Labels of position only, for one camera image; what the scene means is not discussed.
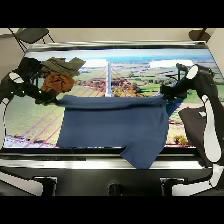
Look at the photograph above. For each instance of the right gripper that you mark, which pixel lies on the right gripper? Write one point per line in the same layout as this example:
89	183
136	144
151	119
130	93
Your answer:
172	91

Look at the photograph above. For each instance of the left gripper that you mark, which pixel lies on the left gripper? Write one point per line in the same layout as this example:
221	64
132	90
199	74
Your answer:
46	97

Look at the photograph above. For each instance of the blue T-shirt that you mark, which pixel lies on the blue T-shirt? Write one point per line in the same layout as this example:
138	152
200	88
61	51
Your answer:
113	126

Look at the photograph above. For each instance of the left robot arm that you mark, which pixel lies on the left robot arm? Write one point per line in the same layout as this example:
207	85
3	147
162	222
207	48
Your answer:
15	78

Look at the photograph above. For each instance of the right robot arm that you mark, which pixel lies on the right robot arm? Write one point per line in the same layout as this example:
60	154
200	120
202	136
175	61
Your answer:
211	133

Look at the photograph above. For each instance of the brown garment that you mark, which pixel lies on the brown garment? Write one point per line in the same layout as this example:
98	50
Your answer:
58	82

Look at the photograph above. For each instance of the olive green garment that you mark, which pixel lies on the olive green garment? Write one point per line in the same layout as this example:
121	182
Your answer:
63	65

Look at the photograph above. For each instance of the black T-shirt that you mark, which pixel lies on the black T-shirt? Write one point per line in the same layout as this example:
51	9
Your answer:
191	130

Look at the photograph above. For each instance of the black folding chair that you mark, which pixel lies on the black folding chair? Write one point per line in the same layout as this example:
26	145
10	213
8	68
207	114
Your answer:
31	34
197	34

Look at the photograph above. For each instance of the silver frame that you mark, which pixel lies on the silver frame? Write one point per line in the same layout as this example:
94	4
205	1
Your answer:
83	164

